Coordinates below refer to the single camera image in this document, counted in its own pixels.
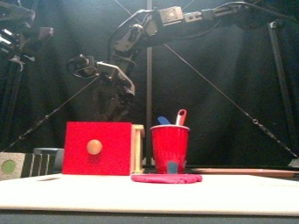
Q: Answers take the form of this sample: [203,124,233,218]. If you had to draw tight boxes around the diagonal brace cable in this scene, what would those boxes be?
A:
[0,77,100,152]
[112,0,299,160]

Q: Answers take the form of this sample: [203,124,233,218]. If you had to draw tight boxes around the flat wooden tray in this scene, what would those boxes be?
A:
[190,167,299,179]

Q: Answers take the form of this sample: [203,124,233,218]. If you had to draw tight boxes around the vertical metal frame pole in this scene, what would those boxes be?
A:
[144,0,155,168]

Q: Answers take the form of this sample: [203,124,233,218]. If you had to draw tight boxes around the grey bowl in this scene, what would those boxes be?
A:
[32,147,66,173]

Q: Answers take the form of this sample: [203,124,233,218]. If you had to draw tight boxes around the white cutting board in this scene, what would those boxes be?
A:
[0,172,299,217]

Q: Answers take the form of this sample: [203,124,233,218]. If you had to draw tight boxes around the slanted black frame post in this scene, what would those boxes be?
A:
[267,20,299,165]

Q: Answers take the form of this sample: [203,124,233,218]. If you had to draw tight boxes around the flat pink dough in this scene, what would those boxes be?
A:
[130,172,203,185]

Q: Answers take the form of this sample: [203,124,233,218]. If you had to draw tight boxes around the blue tool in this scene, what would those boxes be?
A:
[157,115,173,126]

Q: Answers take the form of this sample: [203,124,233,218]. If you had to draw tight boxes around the red handled tool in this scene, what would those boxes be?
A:
[174,108,189,127]

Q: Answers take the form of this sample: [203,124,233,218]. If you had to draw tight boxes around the red drawer with wooden knob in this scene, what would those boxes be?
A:
[62,121,134,177]

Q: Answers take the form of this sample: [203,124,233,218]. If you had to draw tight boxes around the black white striped box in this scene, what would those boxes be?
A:
[22,153,54,179]

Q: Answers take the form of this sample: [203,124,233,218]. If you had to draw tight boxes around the red plastic cup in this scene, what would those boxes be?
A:
[150,124,193,175]

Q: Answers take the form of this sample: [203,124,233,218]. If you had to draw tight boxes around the grey block with green circle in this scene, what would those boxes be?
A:
[0,151,27,181]

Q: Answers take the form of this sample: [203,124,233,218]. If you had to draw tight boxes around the wooden drawer frame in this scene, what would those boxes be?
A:
[130,123,146,175]

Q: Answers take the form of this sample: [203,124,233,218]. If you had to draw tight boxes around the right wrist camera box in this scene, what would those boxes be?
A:
[66,53,99,80]

